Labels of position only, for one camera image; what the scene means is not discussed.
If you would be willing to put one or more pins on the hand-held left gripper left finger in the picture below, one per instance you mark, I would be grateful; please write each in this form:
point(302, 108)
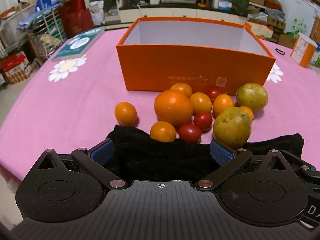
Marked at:
point(102, 152)

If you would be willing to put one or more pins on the orange cardboard box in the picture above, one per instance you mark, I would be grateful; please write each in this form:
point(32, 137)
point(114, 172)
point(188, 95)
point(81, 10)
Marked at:
point(190, 62)

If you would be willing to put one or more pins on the white plastic bag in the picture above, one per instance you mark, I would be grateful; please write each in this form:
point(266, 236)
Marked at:
point(96, 11)

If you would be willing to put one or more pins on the brown cardboard box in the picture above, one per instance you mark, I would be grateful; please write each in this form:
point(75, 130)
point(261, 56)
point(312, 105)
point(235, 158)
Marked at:
point(286, 40)

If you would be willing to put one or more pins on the yellow-green passion fruit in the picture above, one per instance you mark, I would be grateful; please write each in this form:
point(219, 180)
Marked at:
point(231, 127)
point(252, 97)

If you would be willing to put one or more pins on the orange and white fruit box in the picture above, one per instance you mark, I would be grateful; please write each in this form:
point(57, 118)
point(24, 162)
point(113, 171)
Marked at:
point(258, 28)

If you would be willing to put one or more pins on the white chest freezer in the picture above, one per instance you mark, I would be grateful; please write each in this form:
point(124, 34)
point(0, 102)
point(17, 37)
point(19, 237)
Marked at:
point(292, 7)

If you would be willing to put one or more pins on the black fleece cloth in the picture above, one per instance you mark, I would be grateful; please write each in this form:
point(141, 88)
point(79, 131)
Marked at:
point(160, 160)

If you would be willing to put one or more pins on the red cherry tomato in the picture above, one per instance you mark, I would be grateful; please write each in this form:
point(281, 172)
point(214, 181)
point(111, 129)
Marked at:
point(203, 120)
point(189, 133)
point(213, 93)

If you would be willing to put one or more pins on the large orange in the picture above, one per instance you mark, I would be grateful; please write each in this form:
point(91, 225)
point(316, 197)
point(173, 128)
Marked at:
point(173, 107)

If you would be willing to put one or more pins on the orange and white canister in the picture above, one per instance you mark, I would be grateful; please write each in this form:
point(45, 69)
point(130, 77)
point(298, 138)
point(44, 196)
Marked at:
point(303, 50)

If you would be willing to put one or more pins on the teal book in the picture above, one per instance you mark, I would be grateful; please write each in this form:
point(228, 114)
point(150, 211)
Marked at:
point(78, 43)

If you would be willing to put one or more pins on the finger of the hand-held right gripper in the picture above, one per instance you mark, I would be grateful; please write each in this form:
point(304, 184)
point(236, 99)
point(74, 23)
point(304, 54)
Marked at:
point(310, 171)

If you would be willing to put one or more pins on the red gift bag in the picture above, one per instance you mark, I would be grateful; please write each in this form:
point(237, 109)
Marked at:
point(75, 20)

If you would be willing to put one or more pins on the small orange kumquat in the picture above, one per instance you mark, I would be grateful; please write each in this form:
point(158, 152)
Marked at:
point(223, 104)
point(182, 88)
point(248, 112)
point(200, 102)
point(163, 131)
point(125, 113)

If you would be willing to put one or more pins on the red and white box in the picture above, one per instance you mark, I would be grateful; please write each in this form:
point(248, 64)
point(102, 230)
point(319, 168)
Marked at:
point(16, 67)

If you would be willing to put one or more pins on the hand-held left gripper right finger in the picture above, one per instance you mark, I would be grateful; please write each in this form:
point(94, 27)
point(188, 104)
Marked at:
point(221, 154)

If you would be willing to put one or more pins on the dark green bag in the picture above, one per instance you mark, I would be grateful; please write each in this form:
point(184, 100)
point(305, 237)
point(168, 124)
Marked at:
point(240, 5)

